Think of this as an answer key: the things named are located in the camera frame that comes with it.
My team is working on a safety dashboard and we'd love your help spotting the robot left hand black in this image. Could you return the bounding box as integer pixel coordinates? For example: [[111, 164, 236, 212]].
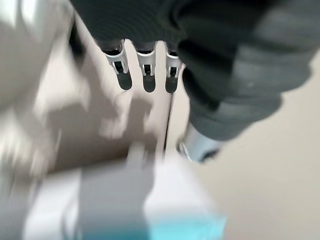
[[69, 0, 320, 164]]

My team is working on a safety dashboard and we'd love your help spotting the white medical cart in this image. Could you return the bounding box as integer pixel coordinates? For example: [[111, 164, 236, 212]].
[[23, 141, 229, 240]]

